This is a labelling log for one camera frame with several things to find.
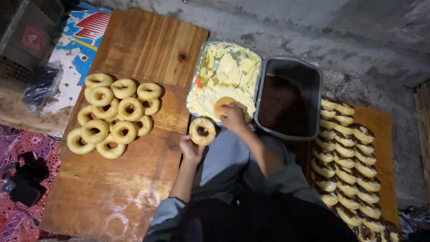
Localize person's left hand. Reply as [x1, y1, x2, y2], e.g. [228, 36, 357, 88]
[179, 134, 206, 165]

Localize person's right hand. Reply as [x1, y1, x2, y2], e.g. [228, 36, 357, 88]
[218, 102, 250, 134]

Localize plain ring donut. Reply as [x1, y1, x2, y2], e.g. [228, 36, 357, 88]
[189, 117, 217, 147]

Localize yellow buttercream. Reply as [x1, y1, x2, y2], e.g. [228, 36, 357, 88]
[187, 44, 262, 122]

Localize chocolate sprinkles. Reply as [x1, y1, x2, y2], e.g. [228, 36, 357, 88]
[258, 75, 312, 138]

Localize pile of plain donuts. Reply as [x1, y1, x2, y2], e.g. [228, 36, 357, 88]
[67, 73, 163, 160]

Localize metal buttercream tray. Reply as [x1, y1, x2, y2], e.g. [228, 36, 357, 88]
[186, 41, 263, 127]

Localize grey sprinkle tray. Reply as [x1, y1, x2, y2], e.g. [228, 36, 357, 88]
[254, 56, 324, 141]

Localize person's grey clothed body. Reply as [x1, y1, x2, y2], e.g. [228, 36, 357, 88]
[143, 127, 359, 242]

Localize large wooden board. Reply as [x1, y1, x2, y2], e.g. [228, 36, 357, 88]
[39, 8, 210, 242]

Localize rows of sprinkled donuts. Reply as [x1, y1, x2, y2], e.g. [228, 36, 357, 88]
[310, 97, 401, 242]

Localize blue white printed sheet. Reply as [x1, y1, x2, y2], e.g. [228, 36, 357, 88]
[40, 2, 113, 116]

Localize clear bag with dark contents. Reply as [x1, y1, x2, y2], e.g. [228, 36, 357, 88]
[22, 61, 64, 113]

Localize black crumpled cloth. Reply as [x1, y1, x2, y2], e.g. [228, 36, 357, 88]
[2, 151, 50, 207]

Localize small wooden board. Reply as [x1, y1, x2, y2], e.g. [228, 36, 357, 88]
[304, 102, 400, 226]

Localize pink patterned cloth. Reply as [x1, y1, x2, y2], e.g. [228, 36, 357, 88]
[0, 124, 62, 242]

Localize black plastic crate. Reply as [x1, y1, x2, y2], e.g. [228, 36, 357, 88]
[0, 0, 65, 84]

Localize wooden plank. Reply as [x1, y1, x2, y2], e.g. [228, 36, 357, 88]
[413, 81, 430, 199]

